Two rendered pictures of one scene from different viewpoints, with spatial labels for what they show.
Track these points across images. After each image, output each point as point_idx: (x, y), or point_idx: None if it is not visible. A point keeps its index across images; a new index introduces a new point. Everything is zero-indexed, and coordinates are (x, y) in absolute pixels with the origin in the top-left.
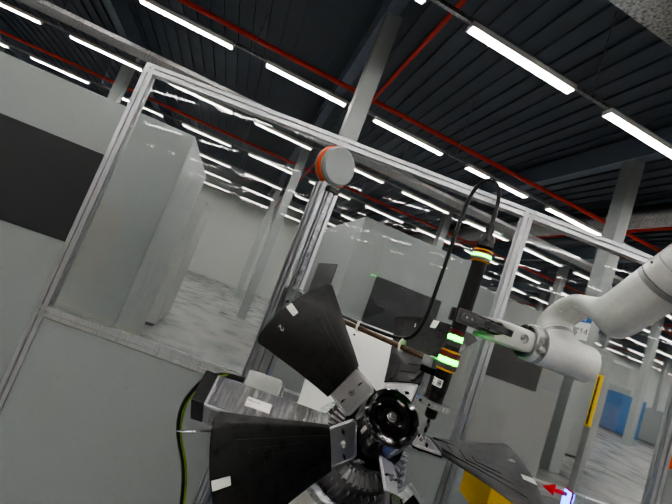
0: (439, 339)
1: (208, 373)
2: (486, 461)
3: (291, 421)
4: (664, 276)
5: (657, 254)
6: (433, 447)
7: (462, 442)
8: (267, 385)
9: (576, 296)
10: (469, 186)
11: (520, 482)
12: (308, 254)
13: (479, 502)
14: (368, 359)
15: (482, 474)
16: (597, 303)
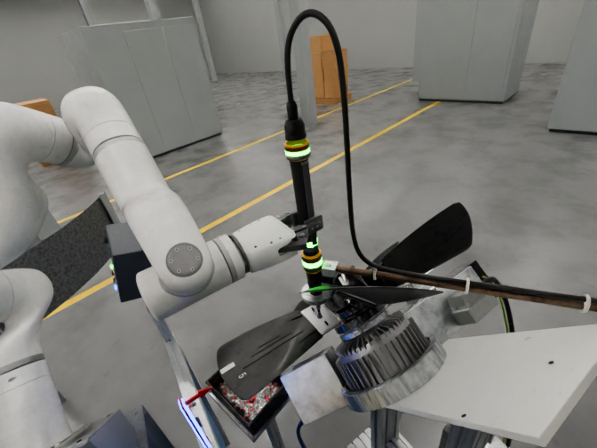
0: (347, 285)
1: (472, 261)
2: (266, 341)
3: (377, 257)
4: None
5: (131, 124)
6: (308, 316)
7: (292, 357)
8: (459, 291)
9: (175, 193)
10: None
11: (236, 354)
12: None
13: None
14: (491, 384)
15: (268, 325)
16: (169, 188)
